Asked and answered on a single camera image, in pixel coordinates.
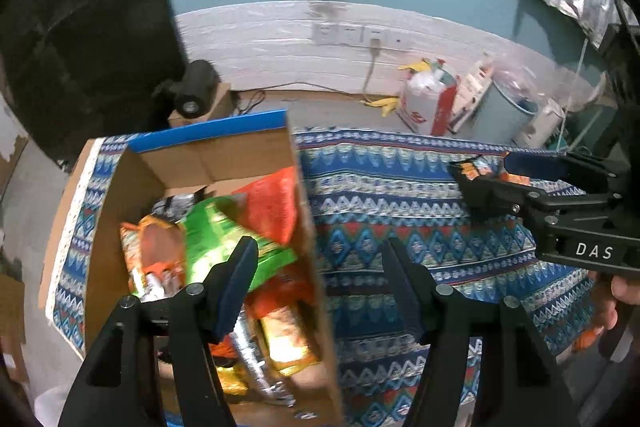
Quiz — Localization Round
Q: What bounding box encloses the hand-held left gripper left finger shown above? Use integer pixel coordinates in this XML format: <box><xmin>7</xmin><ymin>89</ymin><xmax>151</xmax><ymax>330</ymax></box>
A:
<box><xmin>57</xmin><ymin>236</ymin><xmax>259</xmax><ymax>427</ymax></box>

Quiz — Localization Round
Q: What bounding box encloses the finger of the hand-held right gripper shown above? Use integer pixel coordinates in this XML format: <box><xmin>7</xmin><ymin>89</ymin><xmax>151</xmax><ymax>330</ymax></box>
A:
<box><xmin>447</xmin><ymin>159</ymin><xmax>561</xmax><ymax>233</ymax></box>
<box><xmin>502</xmin><ymin>151</ymin><xmax>626</xmax><ymax>208</ymax></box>

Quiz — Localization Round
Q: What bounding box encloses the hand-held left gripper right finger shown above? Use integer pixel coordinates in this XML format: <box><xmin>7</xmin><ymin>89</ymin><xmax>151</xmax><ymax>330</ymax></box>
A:
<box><xmin>381</xmin><ymin>237</ymin><xmax>571</xmax><ymax>427</ymax></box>

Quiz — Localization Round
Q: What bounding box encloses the black orange snack packet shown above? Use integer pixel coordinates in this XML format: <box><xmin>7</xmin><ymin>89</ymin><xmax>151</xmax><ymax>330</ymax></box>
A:
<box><xmin>447</xmin><ymin>154</ymin><xmax>531</xmax><ymax>188</ymax></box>

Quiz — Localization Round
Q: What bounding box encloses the orange-yellow snack bag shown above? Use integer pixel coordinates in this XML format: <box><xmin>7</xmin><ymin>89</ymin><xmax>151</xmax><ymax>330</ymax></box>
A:
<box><xmin>245</xmin><ymin>277</ymin><xmax>316</xmax><ymax>318</ymax></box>

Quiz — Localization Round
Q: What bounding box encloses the green snack bag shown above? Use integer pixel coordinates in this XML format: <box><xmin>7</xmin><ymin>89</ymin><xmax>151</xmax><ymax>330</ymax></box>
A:
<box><xmin>177</xmin><ymin>197</ymin><xmax>298</xmax><ymax>293</ymax></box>

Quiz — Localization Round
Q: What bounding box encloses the silver snack packet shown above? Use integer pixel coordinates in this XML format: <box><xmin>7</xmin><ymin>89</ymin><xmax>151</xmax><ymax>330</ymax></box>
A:
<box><xmin>235</xmin><ymin>307</ymin><xmax>298</xmax><ymax>408</ymax></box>
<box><xmin>150</xmin><ymin>194</ymin><xmax>206</xmax><ymax>223</ymax></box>

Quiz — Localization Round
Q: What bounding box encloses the long yellow snack packet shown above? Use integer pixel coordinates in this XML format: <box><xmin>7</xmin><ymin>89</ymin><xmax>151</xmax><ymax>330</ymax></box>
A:
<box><xmin>260</xmin><ymin>307</ymin><xmax>321</xmax><ymax>373</ymax></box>

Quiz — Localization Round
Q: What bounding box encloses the orange-red snack bag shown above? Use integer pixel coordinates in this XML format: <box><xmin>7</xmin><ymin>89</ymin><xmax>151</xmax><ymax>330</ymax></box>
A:
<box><xmin>232</xmin><ymin>166</ymin><xmax>301</xmax><ymax>248</ymax></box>

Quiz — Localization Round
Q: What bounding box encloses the orange popcorn snack bag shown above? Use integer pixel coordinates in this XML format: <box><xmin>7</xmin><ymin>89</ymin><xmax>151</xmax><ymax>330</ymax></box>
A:
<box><xmin>572</xmin><ymin>324</ymin><xmax>606</xmax><ymax>353</ymax></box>

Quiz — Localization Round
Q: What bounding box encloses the orange fries snack bag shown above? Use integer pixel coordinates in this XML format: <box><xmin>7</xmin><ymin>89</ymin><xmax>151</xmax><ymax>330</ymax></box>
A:
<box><xmin>120</xmin><ymin>214</ymin><xmax>188</xmax><ymax>303</ymax></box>

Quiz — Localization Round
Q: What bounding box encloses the small yellow snack packet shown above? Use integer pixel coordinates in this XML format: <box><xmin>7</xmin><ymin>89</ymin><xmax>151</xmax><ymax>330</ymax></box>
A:
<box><xmin>215</xmin><ymin>364</ymin><xmax>251</xmax><ymax>398</ymax></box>

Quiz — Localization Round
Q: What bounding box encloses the blue cardboard box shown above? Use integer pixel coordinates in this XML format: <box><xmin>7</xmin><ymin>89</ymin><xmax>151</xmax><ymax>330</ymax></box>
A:
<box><xmin>37</xmin><ymin>108</ymin><xmax>346</xmax><ymax>427</ymax></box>

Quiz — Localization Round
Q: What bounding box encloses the person's right hand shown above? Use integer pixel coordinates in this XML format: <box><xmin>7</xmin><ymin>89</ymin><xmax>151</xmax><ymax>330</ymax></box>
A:
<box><xmin>587</xmin><ymin>271</ymin><xmax>640</xmax><ymax>353</ymax></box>

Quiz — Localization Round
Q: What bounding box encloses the light blue bin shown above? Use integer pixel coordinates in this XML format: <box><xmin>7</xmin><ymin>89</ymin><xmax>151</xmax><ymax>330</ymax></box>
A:
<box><xmin>472</xmin><ymin>79</ymin><xmax>538</xmax><ymax>145</ymax></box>

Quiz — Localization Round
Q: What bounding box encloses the blue patterned tablecloth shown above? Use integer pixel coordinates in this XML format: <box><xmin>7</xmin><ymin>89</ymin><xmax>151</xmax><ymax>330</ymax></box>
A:
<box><xmin>45</xmin><ymin>127</ymin><xmax>601</xmax><ymax>427</ymax></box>

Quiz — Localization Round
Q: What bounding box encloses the clear plastic bin liner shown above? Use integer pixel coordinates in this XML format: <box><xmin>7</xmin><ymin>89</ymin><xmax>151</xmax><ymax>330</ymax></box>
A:
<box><xmin>492</xmin><ymin>62</ymin><xmax>551</xmax><ymax>102</ymax></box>

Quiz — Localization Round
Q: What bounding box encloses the white paper bag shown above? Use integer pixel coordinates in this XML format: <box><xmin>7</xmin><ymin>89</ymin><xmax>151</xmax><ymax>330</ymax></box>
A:
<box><xmin>450</xmin><ymin>52</ymin><xmax>496</xmax><ymax>132</ymax></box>

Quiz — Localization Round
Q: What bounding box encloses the white plastic bag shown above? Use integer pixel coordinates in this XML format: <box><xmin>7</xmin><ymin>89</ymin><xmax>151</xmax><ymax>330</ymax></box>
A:
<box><xmin>400</xmin><ymin>69</ymin><xmax>446</xmax><ymax>135</ymax></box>

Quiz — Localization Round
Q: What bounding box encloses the yellow plastic scrap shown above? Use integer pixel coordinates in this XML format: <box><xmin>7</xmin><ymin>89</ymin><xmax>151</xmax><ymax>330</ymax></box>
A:
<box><xmin>362</xmin><ymin>96</ymin><xmax>401</xmax><ymax>116</ymax></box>

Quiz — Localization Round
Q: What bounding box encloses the black round device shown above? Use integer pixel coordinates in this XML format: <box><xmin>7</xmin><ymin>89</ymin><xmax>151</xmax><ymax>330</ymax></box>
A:
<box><xmin>152</xmin><ymin>59</ymin><xmax>221</xmax><ymax>118</ymax></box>

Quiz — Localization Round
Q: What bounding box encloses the flat brown cardboard piece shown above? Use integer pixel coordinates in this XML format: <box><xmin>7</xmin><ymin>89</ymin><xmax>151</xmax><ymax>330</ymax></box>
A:
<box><xmin>0</xmin><ymin>274</ymin><xmax>28</xmax><ymax>383</ymax></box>

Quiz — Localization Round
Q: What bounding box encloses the large dark object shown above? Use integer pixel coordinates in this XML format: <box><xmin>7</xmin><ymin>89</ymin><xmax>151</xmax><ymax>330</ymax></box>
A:
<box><xmin>0</xmin><ymin>0</ymin><xmax>188</xmax><ymax>162</ymax></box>

